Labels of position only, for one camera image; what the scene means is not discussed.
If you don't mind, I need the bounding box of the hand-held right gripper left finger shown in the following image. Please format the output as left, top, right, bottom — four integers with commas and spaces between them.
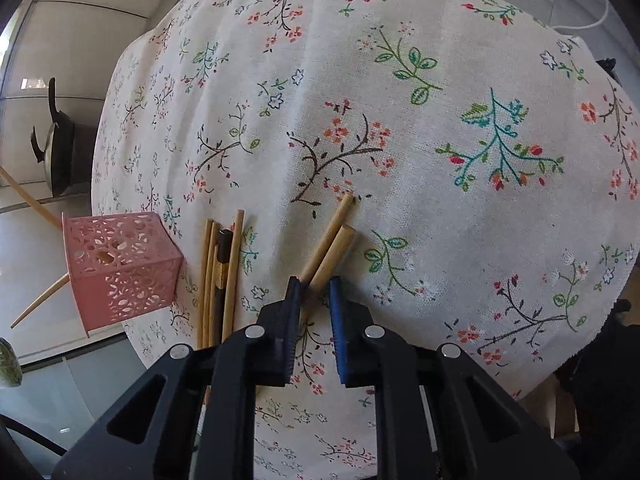
50, 276, 306, 480

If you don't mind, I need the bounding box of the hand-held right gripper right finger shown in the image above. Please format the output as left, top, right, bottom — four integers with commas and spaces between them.
327, 276, 581, 480

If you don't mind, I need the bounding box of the black chopstick with gold band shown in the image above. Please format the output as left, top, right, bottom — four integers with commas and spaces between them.
212, 229, 234, 347

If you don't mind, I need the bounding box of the pink perforated chopstick holder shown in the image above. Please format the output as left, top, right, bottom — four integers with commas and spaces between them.
61, 211, 185, 337

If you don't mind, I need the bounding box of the floral white tablecloth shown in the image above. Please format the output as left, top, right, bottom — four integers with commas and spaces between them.
90, 0, 640, 480

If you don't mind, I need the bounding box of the green object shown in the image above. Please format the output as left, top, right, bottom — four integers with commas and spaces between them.
0, 337, 24, 391

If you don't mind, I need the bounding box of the small black object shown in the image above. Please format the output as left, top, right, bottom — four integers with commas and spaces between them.
596, 57, 622, 86

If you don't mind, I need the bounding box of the black cable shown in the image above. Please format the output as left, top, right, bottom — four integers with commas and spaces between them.
0, 411, 67, 457

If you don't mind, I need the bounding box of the white cable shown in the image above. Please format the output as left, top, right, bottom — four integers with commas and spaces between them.
547, 0, 612, 36

